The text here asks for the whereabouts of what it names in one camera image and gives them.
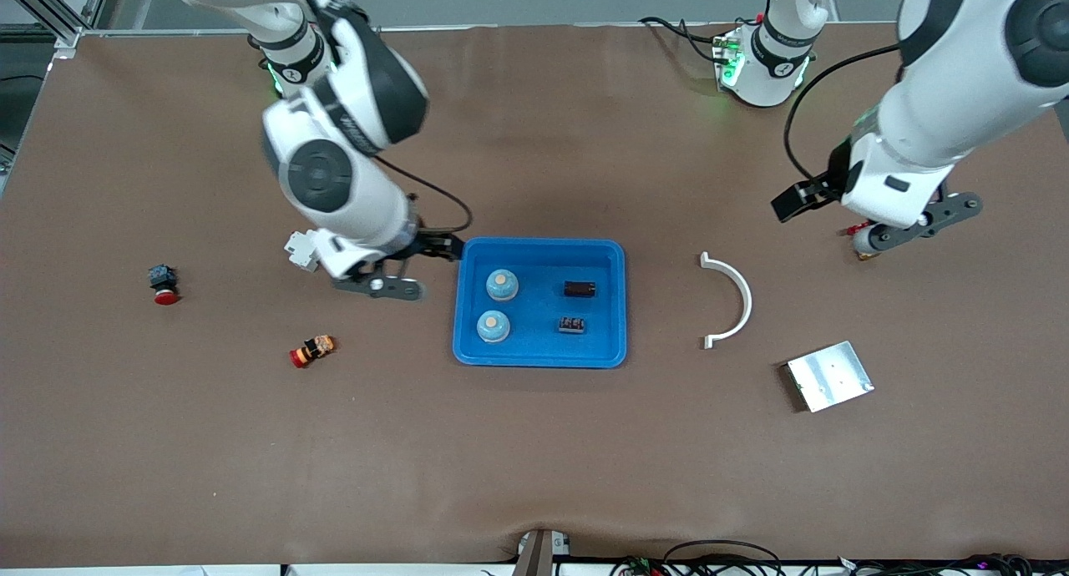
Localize white circuit breaker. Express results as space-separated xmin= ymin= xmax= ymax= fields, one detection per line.
xmin=284 ymin=230 xmax=325 ymax=273

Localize blue plastic tray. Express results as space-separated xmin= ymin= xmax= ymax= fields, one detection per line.
xmin=452 ymin=237 xmax=628 ymax=369

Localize red yellow emergency stop button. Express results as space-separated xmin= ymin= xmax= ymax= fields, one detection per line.
xmin=289 ymin=335 xmax=337 ymax=369

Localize silver metal plate box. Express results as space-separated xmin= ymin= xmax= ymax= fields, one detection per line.
xmin=783 ymin=341 xmax=875 ymax=413

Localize brown table mat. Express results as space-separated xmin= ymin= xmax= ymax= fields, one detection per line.
xmin=0 ymin=23 xmax=1069 ymax=570

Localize red mushroom button black base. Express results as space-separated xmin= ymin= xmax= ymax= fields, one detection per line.
xmin=147 ymin=264 xmax=181 ymax=306

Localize brass valve red handle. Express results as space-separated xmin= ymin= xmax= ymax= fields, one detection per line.
xmin=844 ymin=222 xmax=878 ymax=261

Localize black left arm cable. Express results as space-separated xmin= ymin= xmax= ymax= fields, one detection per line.
xmin=783 ymin=45 xmax=903 ymax=184

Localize white semicircular plastic bracket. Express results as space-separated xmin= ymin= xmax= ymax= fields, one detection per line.
xmin=699 ymin=251 xmax=753 ymax=350

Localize black base cables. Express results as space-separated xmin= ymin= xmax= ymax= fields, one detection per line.
xmin=639 ymin=17 xmax=721 ymax=63

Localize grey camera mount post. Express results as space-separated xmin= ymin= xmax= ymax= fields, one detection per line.
xmin=514 ymin=529 xmax=573 ymax=576

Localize black looped cable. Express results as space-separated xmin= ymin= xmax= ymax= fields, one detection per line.
xmin=610 ymin=540 xmax=786 ymax=576

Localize black cable bundle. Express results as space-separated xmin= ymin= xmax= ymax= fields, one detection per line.
xmin=835 ymin=553 xmax=1041 ymax=576

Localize aluminium frame profile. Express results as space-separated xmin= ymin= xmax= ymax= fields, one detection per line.
xmin=0 ymin=0 xmax=114 ymax=51

